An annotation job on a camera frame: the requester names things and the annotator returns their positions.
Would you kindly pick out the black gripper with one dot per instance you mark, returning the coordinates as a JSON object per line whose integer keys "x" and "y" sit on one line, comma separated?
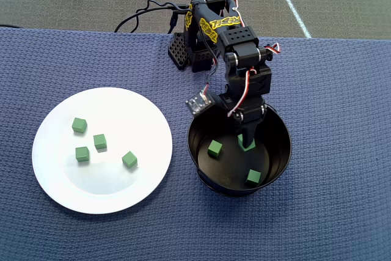
{"x": 251, "y": 117}

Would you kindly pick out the green cube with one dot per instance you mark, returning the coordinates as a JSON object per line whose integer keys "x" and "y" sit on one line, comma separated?
{"x": 253, "y": 177}
{"x": 79, "y": 125}
{"x": 129, "y": 159}
{"x": 240, "y": 141}
{"x": 82, "y": 154}
{"x": 100, "y": 141}
{"x": 214, "y": 148}

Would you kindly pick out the white round plate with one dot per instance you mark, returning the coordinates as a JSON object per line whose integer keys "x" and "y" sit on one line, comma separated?
{"x": 100, "y": 187}

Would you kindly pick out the black round metal pot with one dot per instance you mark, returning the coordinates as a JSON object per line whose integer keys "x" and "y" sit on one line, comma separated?
{"x": 229, "y": 166}

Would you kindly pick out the blue woven table cloth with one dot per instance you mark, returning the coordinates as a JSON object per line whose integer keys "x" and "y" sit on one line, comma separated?
{"x": 305, "y": 212}

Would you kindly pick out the white floor tape line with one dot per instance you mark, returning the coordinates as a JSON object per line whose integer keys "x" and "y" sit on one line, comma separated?
{"x": 292, "y": 5}

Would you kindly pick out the small wrist camera board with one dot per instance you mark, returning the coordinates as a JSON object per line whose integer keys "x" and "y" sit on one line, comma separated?
{"x": 197, "y": 105}

